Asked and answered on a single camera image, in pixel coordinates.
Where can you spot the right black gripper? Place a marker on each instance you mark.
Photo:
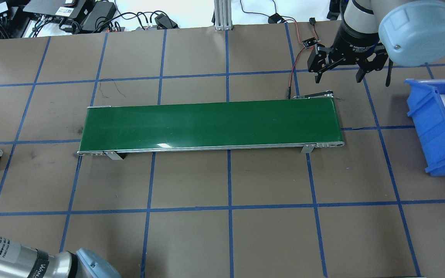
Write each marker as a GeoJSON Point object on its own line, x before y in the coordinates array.
{"type": "Point", "coordinates": [355, 41]}

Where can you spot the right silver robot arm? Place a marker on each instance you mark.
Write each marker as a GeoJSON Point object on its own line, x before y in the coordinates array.
{"type": "Point", "coordinates": [412, 31]}

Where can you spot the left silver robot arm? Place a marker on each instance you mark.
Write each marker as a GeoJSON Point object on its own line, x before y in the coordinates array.
{"type": "Point", "coordinates": [21, 261]}

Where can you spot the small black sensor board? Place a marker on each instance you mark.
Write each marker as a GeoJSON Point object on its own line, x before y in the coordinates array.
{"type": "Point", "coordinates": [308, 43]}

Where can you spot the green conveyor belt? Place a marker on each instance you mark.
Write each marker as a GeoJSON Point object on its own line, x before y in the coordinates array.
{"type": "Point", "coordinates": [308, 123]}

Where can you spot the blue plastic bin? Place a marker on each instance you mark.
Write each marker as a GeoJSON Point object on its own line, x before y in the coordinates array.
{"type": "Point", "coordinates": [426, 104]}

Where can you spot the black power adapter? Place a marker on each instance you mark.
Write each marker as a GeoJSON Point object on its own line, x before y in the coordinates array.
{"type": "Point", "coordinates": [102, 11]}

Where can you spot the aluminium frame post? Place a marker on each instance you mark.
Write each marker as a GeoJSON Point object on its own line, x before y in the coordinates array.
{"type": "Point", "coordinates": [222, 15]}

